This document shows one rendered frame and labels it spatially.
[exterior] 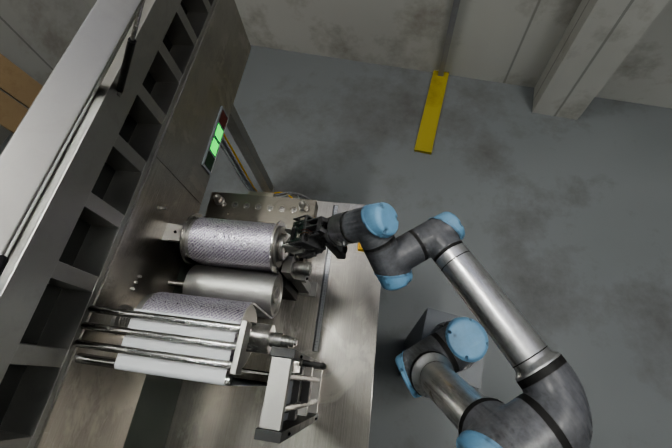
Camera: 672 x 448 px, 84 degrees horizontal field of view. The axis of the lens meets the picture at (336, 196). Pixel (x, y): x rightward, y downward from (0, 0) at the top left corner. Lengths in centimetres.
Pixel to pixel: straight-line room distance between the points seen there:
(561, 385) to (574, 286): 180
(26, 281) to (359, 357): 92
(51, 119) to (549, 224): 254
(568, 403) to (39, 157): 78
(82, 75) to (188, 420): 122
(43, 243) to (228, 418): 81
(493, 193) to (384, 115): 95
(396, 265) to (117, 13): 64
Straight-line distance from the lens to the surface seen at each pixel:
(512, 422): 78
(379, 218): 76
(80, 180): 93
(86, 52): 41
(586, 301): 258
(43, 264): 89
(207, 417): 143
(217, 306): 92
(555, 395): 80
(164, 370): 90
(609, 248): 275
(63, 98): 38
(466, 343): 114
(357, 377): 133
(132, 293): 110
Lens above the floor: 223
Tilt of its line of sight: 62 degrees down
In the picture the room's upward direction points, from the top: 11 degrees counter-clockwise
